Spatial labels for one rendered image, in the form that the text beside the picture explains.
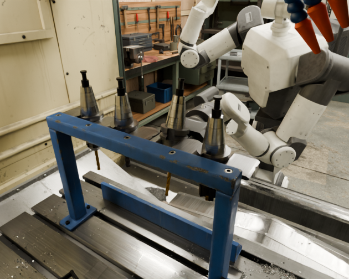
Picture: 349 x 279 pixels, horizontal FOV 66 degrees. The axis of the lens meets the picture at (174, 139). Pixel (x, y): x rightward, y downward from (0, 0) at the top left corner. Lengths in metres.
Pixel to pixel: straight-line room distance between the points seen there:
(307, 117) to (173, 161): 0.52
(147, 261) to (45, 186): 0.57
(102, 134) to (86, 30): 0.68
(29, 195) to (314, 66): 1.03
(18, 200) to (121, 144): 0.65
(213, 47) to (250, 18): 0.17
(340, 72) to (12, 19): 0.96
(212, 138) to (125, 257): 0.41
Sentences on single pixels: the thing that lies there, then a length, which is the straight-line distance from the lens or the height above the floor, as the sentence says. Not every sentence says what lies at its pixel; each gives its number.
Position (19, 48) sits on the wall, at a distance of 1.03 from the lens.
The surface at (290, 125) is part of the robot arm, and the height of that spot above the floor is 1.13.
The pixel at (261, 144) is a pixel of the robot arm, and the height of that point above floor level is 1.08.
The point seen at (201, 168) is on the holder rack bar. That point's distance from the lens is 0.44.
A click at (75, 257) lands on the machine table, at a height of 0.90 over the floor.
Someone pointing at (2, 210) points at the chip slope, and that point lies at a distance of 1.10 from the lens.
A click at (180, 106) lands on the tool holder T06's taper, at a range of 0.56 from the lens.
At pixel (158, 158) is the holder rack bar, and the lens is 0.48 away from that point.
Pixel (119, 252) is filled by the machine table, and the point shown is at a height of 0.90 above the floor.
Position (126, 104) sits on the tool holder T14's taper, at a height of 1.27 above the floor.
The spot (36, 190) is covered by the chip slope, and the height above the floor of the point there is 0.84.
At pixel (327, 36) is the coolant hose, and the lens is 0.32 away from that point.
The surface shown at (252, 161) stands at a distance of 0.50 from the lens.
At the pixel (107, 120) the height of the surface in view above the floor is 1.22.
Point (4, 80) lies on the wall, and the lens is 1.01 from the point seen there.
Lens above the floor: 1.47
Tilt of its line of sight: 28 degrees down
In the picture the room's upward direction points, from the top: straight up
